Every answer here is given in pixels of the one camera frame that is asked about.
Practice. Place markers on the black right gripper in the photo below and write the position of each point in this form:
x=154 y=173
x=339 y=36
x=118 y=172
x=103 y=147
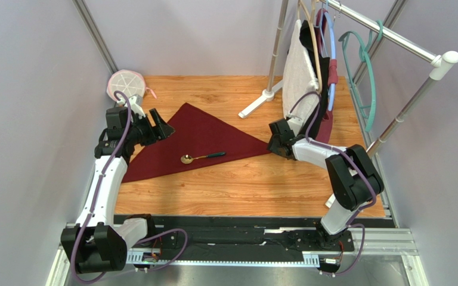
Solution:
x=276 y=140

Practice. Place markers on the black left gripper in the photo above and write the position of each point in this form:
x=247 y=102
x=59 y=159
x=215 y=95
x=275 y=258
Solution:
x=161 y=130

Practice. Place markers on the dark red cloth napkin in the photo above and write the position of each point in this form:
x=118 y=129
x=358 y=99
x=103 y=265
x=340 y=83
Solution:
x=197 y=133

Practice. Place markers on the gold spoon green handle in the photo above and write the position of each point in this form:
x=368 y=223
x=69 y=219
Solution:
x=187 y=159

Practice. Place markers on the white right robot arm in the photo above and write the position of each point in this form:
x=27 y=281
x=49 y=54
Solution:
x=354 y=179

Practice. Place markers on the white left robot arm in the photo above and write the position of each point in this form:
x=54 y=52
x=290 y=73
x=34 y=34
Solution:
x=94 y=244

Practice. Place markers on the dark red hanging garment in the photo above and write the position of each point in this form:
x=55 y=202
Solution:
x=327 y=120

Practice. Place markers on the round pink mesh laundry bag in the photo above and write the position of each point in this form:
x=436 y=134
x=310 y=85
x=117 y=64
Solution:
x=130 y=83

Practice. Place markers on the blue plastic hanger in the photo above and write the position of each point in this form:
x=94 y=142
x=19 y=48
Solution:
x=333 y=75

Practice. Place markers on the white hanging towel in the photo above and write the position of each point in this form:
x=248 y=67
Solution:
x=298 y=79

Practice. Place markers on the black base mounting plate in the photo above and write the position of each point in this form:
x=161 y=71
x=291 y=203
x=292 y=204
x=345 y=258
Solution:
x=241 y=239

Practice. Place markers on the wooden hanger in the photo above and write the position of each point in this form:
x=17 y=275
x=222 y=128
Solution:
x=309 y=17

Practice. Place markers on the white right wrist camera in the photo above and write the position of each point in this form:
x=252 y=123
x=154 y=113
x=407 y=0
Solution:
x=295 y=124

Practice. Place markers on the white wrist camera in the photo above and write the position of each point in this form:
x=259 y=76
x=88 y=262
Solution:
x=295 y=124
x=135 y=102

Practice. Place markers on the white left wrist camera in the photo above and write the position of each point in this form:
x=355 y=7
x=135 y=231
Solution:
x=135 y=102

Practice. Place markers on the aluminium frame rail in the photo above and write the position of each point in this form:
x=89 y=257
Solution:
x=384 y=255

